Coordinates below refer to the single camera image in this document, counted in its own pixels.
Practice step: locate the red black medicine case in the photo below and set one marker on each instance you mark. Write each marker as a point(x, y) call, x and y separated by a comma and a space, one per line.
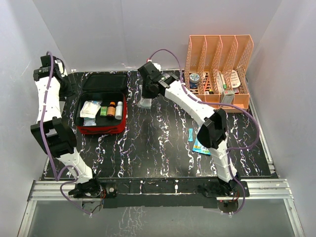
point(104, 87)

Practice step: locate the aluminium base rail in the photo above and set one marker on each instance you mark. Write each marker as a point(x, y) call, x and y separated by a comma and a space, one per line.
point(251, 188)

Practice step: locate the grey stapler box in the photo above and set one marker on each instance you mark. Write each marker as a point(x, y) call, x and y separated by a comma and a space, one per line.
point(227, 97)

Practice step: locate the small teal sachet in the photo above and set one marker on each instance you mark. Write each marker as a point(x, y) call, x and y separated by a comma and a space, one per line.
point(190, 137)

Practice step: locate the pink white card pack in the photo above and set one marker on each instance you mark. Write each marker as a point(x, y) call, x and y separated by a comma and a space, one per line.
point(234, 79)

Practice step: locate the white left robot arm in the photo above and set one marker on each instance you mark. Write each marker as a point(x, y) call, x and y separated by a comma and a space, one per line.
point(53, 134)

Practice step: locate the clear bag blue mask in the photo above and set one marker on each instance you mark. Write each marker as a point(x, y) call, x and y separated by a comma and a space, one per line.
point(89, 122)

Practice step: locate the peach plastic desk organizer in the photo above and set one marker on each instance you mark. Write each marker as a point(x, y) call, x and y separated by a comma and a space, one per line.
point(214, 57)

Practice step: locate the blue cotton swab packet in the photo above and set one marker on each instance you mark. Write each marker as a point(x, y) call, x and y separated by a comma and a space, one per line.
point(199, 148)

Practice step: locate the white gauze pad packet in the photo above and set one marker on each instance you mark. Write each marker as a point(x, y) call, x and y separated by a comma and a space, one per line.
point(90, 109)

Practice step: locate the round blue patterned tin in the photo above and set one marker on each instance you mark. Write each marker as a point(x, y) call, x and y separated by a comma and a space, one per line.
point(194, 80)

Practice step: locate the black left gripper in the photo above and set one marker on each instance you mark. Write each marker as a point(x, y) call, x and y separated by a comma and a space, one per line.
point(72, 88)

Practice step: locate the white plastic bottle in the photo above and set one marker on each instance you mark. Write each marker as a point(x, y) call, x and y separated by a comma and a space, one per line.
point(119, 110)

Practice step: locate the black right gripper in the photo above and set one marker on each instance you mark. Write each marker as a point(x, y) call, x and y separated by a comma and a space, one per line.
point(145, 95)

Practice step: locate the brown bottle orange cap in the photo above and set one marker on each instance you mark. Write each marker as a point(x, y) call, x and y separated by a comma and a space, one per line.
point(111, 110)

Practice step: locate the small green medicine box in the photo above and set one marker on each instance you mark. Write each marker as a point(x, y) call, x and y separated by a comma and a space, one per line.
point(103, 111)

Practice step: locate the clear bag white gauze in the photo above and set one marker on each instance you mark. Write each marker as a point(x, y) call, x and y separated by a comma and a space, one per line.
point(145, 103)

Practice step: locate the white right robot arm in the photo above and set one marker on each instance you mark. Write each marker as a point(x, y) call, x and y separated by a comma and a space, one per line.
point(212, 123)

